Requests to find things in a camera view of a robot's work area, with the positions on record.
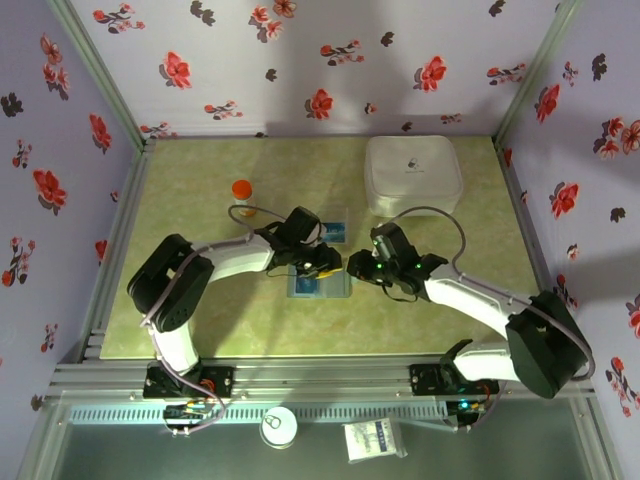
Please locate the blue credit card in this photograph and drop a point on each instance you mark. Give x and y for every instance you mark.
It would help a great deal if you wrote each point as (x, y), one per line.
(308, 286)

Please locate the blue VIP card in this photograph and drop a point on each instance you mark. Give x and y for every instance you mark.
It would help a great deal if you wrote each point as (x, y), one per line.
(336, 232)

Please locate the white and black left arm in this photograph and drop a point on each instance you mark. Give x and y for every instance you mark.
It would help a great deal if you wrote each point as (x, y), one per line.
(235, 260)

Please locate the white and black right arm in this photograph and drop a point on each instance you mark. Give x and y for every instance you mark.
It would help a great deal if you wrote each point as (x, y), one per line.
(475, 300)

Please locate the orange pill bottle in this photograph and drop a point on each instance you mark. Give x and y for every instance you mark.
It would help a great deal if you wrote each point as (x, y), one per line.
(244, 197)

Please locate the small electronics board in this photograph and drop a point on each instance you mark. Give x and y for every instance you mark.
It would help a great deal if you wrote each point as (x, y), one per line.
(187, 415)
(465, 412)

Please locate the white pull-tab can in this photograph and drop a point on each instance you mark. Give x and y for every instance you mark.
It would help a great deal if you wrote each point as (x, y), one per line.
(278, 427)

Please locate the clear packet of white pads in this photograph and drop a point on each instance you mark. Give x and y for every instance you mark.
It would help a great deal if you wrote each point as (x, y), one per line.
(375, 440)

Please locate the perforated metal strip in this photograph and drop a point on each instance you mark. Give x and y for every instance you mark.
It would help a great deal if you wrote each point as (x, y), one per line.
(125, 415)

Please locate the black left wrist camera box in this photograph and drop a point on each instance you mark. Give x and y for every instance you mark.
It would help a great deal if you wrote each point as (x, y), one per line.
(301, 226)

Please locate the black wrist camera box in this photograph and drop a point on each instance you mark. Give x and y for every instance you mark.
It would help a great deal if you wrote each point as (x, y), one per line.
(392, 242)
(301, 226)

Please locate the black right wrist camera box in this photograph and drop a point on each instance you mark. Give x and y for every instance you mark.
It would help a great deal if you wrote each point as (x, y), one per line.
(392, 242)

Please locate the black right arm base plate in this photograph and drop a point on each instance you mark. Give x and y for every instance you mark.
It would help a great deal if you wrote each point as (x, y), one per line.
(425, 380)

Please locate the long aluminium frame rail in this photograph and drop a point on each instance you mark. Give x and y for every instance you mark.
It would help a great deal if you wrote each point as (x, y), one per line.
(320, 380)

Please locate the aluminium side rail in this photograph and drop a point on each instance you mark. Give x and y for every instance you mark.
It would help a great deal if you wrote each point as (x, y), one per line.
(535, 250)
(120, 250)

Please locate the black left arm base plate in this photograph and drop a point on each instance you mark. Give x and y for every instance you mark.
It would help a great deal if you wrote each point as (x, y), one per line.
(220, 382)

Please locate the aluminium frame post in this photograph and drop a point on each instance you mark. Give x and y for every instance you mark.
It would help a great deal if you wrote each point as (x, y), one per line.
(95, 65)
(540, 65)

